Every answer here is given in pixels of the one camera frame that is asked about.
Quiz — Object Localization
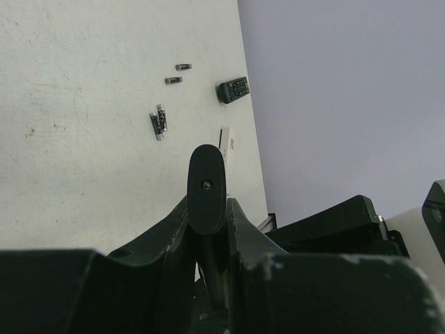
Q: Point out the wide black remote control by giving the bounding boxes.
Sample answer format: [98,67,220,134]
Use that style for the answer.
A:
[216,77,250,104]

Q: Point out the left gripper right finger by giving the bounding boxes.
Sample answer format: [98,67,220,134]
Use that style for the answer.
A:
[226,198,444,333]

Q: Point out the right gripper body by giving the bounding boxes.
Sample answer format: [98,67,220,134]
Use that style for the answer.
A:
[266,195,410,257]

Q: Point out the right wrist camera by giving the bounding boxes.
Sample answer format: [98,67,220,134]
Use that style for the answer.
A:
[384,179,445,289]

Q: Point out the AAA battery far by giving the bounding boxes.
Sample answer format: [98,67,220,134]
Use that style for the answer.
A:
[175,63,192,71]

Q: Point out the slim black remote control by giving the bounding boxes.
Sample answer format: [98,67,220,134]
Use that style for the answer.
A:
[187,144,227,310]

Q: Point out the white remote control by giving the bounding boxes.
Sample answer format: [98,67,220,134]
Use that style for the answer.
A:
[218,127,236,168]

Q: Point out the aaa battery pair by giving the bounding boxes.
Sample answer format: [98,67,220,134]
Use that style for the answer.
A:
[156,104,168,132]
[149,113,164,141]

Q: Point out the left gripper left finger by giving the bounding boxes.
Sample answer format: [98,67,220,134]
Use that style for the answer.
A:
[1,195,200,333]

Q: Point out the aluminium frame rail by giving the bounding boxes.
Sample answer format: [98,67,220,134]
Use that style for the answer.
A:
[257,213,277,233]

